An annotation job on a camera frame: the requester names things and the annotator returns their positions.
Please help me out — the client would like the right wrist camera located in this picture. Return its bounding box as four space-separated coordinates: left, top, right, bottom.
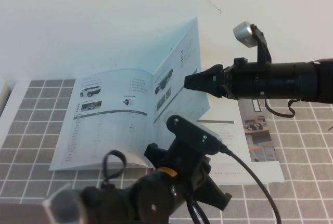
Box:
233 21 265 49

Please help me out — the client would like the left arm black strap loop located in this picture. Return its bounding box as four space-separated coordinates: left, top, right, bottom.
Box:
102 150 127 186

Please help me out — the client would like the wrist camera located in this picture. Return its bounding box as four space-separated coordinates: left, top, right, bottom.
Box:
233 21 265 49
163 111 224 155

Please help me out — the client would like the grey checked tablecloth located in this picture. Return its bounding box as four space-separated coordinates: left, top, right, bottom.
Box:
0 78 333 224

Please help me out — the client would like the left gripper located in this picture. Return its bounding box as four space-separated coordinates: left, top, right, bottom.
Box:
144 140 232 212

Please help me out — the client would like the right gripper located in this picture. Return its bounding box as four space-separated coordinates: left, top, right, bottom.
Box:
184 57 257 100

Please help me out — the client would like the left camera black cable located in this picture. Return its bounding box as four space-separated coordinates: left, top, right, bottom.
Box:
187 143 282 224

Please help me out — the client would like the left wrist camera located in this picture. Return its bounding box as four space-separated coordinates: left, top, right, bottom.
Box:
163 111 224 155

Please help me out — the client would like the white product catalogue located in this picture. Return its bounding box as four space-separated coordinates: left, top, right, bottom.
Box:
49 18 252 170

